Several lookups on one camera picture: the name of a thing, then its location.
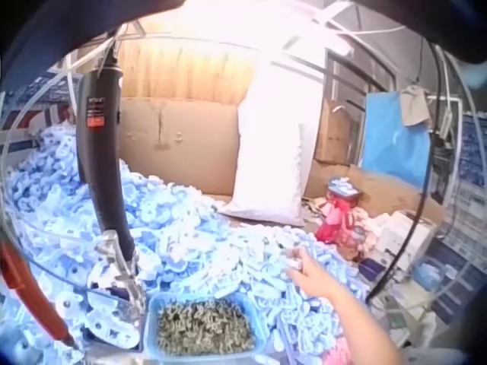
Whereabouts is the person's right hand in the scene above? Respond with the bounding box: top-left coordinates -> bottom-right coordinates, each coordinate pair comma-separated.
284,246 -> 339,300

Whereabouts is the red plastic bag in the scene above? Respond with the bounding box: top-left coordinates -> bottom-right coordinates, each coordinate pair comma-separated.
314,176 -> 364,250

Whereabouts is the pink plastic piece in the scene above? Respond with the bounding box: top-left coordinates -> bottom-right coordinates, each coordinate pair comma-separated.
321,336 -> 353,365

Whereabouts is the blue tray of screws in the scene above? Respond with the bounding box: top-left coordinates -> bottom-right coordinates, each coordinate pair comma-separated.
145,291 -> 268,363

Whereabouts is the white woven sack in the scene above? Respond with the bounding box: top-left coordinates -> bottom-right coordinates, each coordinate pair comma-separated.
217,56 -> 327,226

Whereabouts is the white carton box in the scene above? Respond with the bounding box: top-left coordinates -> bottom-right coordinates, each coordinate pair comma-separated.
379,211 -> 441,263

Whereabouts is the heap of light blue plastic parts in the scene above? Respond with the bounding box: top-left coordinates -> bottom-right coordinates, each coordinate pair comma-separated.
7,127 -> 372,365

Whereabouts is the brown cardboard box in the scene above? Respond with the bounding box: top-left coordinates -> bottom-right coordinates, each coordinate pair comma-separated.
314,98 -> 362,165

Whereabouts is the blue plastic sheet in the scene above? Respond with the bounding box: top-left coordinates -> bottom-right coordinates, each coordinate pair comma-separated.
360,90 -> 433,188

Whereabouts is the large brown cardboard sheet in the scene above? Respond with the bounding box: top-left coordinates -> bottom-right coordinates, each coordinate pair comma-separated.
116,94 -> 244,198

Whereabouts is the metal screw feeder head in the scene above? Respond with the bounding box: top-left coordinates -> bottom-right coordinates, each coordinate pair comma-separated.
88,229 -> 148,319

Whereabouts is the rack of blue packets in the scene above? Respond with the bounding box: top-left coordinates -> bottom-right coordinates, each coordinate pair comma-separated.
433,102 -> 487,316

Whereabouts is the grey hanging cloth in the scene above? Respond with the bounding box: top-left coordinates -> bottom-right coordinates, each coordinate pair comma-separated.
398,84 -> 433,127

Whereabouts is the white plastic part on jig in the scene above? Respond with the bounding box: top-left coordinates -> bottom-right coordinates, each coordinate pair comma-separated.
85,290 -> 144,349

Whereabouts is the black electric screwdriver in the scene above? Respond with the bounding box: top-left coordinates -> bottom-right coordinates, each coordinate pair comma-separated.
75,47 -> 137,263

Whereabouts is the black cable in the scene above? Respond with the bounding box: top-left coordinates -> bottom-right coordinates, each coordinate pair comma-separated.
367,43 -> 450,305

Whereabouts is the orange handled tool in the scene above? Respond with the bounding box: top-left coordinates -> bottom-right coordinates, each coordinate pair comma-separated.
0,241 -> 79,353

